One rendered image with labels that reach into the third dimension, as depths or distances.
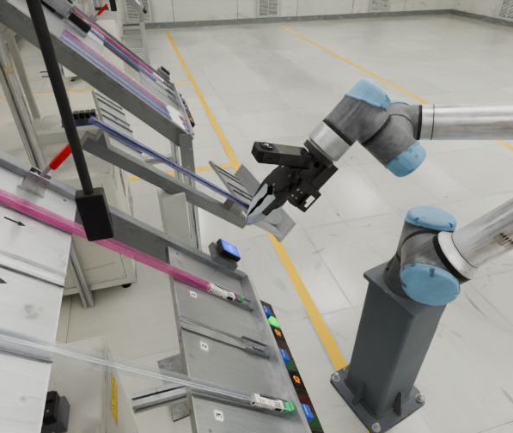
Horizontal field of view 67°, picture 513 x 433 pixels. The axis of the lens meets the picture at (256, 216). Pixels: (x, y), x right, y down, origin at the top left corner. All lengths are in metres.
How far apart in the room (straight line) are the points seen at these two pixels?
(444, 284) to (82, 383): 0.75
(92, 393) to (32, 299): 0.39
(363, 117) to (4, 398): 0.65
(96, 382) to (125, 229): 0.32
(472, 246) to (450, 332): 1.01
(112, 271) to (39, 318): 1.34
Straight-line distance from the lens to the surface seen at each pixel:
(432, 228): 1.00
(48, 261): 0.57
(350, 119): 0.75
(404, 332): 1.17
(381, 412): 1.52
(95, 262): 1.79
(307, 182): 0.78
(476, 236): 0.89
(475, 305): 2.03
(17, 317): 0.49
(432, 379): 1.69
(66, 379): 0.91
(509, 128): 0.92
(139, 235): 0.74
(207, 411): 0.56
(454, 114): 0.90
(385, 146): 0.77
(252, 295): 0.81
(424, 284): 0.92
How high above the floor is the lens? 1.33
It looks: 35 degrees down
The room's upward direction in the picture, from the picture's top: straight up
